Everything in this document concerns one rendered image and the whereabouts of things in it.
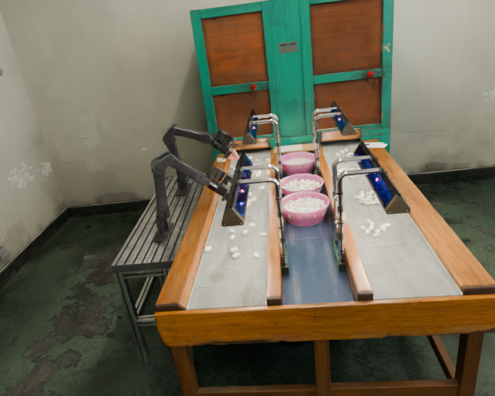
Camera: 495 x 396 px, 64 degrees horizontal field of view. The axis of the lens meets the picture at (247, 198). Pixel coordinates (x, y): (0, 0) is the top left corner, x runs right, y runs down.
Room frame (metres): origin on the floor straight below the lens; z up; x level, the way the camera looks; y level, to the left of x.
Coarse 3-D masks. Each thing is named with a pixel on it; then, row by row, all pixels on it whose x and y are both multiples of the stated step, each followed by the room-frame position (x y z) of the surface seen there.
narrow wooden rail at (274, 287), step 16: (272, 160) 2.67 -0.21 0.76; (272, 176) 2.37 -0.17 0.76; (272, 192) 2.11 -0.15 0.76; (272, 208) 1.90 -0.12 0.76; (272, 224) 1.73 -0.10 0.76; (272, 240) 1.57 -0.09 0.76; (272, 256) 1.44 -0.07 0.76; (272, 272) 1.33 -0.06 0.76; (272, 288) 1.22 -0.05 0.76; (272, 304) 1.16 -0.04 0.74
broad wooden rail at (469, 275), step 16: (384, 160) 2.39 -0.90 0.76; (400, 176) 2.11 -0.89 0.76; (400, 192) 1.89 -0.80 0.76; (416, 192) 1.87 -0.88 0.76; (416, 208) 1.70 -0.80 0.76; (432, 208) 1.68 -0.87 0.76; (416, 224) 1.58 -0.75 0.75; (432, 224) 1.53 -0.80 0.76; (432, 240) 1.40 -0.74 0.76; (448, 240) 1.39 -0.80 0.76; (448, 256) 1.28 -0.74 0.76; (464, 256) 1.27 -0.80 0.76; (448, 272) 1.21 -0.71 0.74; (464, 272) 1.17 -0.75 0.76; (480, 272) 1.16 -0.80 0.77; (464, 288) 1.09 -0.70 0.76; (480, 288) 1.08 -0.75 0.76
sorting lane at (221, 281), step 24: (264, 192) 2.18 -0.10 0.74; (216, 216) 1.95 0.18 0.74; (264, 216) 1.87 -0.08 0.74; (216, 240) 1.68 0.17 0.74; (240, 240) 1.65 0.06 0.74; (264, 240) 1.62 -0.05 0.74; (216, 264) 1.47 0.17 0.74; (240, 264) 1.45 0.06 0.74; (264, 264) 1.43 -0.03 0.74; (192, 288) 1.32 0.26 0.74; (216, 288) 1.30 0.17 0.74; (240, 288) 1.28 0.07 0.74; (264, 288) 1.26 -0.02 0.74
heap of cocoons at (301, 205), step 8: (296, 200) 2.01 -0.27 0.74; (304, 200) 2.00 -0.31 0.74; (312, 200) 1.98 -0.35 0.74; (320, 200) 1.98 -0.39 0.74; (288, 208) 1.93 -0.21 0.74; (296, 208) 1.91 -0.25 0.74; (304, 208) 1.90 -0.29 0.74; (312, 208) 1.88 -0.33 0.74; (320, 208) 1.90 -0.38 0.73; (288, 216) 1.85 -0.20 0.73
